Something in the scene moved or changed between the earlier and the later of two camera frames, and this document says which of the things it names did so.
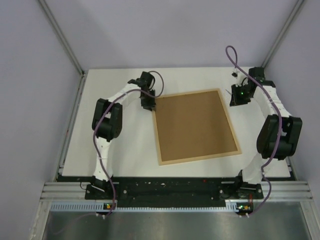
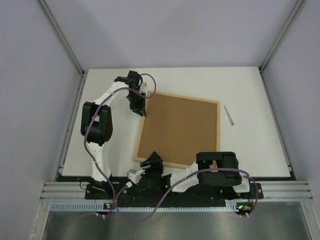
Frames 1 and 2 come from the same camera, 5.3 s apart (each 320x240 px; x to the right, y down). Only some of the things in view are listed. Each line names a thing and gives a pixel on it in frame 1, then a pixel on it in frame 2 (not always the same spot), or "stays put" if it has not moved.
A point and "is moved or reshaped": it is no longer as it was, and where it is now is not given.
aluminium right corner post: [298, 5] stays put
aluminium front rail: [74, 190] stays put
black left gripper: [148, 105] → [139, 108]
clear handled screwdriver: [228, 92] → [232, 122]
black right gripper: [234, 100] → [155, 161]
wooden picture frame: [193, 126] is moved or reshaped
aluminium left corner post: [63, 37] stays put
